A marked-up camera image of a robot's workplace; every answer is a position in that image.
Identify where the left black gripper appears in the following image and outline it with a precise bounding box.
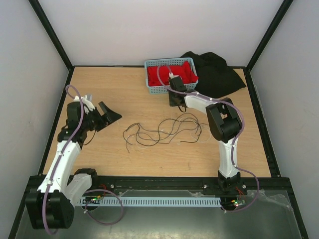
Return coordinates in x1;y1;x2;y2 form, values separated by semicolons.
81;102;121;131

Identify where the white thin wire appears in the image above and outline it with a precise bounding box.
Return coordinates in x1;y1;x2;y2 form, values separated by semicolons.
124;117;212;150

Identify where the grey wire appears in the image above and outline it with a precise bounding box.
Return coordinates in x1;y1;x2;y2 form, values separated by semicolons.
122;115;200;145

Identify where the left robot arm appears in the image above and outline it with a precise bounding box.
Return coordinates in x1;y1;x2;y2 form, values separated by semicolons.
25;99;122;230

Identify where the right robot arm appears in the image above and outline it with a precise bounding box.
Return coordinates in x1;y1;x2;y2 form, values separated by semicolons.
168;76;243;194

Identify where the blue perforated plastic basket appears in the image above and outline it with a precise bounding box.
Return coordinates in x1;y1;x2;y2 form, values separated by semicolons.
144;57;199;95

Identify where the red cloth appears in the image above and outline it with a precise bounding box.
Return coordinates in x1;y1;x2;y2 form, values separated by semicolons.
147;61;198;87

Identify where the black cloth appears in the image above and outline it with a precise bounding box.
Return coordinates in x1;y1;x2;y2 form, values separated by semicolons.
182;51;246;98

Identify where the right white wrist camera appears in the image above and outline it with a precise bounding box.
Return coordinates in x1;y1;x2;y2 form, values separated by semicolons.
168;72;179;79

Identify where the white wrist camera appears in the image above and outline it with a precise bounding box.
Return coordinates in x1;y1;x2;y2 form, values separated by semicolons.
168;72;179;79
81;94;95;115

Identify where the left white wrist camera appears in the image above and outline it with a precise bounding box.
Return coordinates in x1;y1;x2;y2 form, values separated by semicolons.
81;94;95;115

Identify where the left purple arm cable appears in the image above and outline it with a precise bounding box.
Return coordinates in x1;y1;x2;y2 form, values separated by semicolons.
41;85;124;236

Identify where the grey slotted cable duct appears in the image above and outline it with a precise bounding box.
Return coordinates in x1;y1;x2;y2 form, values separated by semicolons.
77;197;220;208

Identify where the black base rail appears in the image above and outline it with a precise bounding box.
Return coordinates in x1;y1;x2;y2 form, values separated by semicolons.
26;175;293;196

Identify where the black metal frame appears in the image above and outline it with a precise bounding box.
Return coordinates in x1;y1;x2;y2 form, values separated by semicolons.
8;0;309;239

